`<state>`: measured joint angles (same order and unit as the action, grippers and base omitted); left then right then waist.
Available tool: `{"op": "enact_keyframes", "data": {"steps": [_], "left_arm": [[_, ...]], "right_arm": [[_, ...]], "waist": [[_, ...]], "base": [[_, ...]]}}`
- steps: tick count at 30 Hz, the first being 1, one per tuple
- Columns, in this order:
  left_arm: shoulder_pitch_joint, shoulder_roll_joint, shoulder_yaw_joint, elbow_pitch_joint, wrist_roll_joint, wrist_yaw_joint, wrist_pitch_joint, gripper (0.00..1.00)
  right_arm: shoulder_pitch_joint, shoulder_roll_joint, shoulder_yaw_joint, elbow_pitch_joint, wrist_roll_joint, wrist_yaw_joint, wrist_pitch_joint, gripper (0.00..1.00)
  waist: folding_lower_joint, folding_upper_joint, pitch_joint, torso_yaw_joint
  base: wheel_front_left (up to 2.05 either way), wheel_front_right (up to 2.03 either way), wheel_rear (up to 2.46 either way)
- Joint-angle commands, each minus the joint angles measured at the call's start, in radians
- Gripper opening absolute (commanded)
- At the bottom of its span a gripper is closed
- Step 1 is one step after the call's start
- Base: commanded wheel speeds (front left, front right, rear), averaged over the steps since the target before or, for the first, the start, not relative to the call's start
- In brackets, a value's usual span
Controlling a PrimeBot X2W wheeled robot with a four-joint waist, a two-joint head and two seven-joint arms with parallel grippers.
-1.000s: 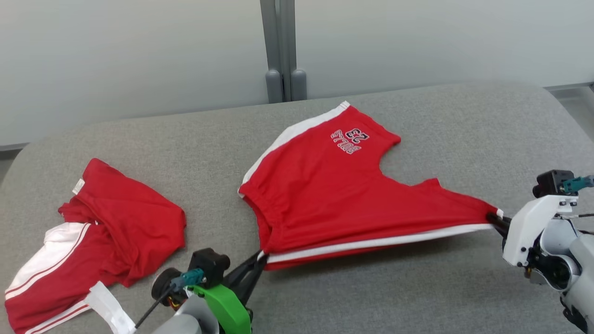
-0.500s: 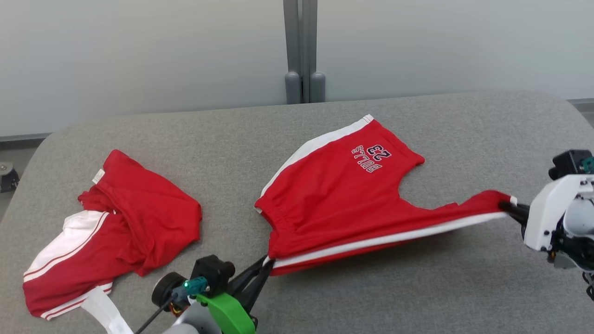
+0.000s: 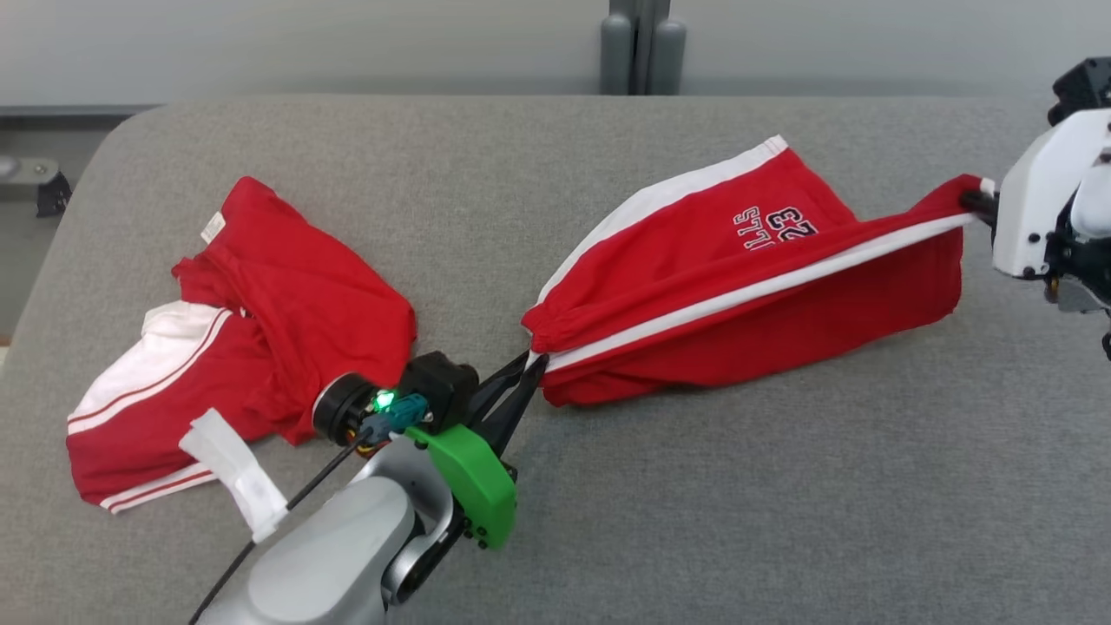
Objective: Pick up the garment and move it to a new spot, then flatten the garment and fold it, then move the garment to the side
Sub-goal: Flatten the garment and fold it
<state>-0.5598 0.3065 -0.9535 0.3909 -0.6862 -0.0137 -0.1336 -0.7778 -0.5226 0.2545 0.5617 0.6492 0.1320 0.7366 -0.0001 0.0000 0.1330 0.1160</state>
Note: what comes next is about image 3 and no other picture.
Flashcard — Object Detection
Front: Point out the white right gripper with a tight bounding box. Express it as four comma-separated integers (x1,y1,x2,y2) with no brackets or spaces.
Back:
958,109,1111,280

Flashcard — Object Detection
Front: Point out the grey and black floor bracket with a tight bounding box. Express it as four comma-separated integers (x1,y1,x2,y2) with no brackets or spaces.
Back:
0,155,73,219

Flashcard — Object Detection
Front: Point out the grey partition base rail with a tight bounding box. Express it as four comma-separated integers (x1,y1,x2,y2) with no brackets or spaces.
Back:
0,103,166,120

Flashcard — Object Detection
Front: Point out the white tape on cable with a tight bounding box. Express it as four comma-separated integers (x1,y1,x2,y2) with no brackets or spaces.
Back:
178,408,289,544

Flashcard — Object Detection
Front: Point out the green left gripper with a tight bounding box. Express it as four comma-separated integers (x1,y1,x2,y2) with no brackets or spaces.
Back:
404,353,550,550

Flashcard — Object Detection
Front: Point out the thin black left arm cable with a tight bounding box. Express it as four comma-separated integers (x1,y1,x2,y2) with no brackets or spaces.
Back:
187,392,431,625

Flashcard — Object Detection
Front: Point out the grey cylinder post foot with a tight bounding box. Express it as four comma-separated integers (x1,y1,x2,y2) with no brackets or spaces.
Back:
601,13,633,95
653,19,687,95

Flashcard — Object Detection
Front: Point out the grey partition post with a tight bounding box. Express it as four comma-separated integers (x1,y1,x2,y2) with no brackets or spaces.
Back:
610,0,671,96

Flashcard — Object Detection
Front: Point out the red basketball jersey shirt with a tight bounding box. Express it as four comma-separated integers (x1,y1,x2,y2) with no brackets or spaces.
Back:
67,176,418,515

